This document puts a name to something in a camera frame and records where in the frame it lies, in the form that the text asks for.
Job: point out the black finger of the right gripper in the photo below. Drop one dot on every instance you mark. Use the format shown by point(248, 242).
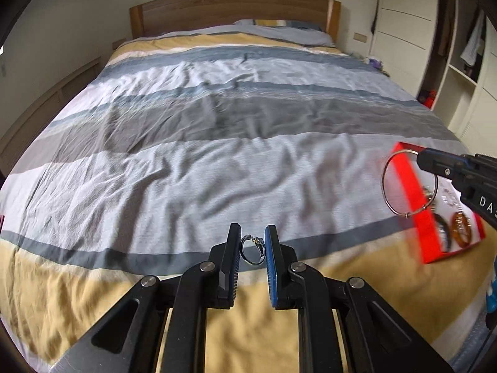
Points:
point(439, 163)

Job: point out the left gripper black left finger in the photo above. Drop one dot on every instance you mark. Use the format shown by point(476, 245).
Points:
point(226, 258)

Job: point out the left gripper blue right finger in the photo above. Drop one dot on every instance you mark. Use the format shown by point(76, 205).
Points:
point(279, 258)

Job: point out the large silver hoop bangle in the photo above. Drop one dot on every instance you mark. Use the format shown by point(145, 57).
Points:
point(417, 199)

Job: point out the red jewelry box white inside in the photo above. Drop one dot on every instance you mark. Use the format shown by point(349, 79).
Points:
point(447, 202)

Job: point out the dark grey bangle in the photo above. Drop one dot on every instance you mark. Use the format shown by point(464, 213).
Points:
point(444, 233)

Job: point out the amber orange bangle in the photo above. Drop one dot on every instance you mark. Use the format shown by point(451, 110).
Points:
point(461, 229)

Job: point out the red bag in wardrobe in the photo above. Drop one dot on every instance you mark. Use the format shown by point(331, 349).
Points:
point(429, 98)

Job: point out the hanging grey shirt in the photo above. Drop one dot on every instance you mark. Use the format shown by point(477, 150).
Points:
point(470, 52)

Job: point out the purple tissue box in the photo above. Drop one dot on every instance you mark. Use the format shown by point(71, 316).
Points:
point(375, 63)

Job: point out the striped bed duvet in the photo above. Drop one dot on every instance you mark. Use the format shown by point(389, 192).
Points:
point(184, 134)

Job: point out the white wardrobe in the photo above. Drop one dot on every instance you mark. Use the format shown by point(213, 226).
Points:
point(419, 43)

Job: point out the red phone case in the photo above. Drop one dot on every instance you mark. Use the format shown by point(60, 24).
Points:
point(1, 223)

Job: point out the striped pillow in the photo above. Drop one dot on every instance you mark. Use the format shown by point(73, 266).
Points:
point(275, 23)

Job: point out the wooden headboard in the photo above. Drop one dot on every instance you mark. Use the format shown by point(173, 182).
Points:
point(162, 16)

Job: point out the wall switch plate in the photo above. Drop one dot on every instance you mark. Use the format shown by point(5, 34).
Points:
point(360, 37)

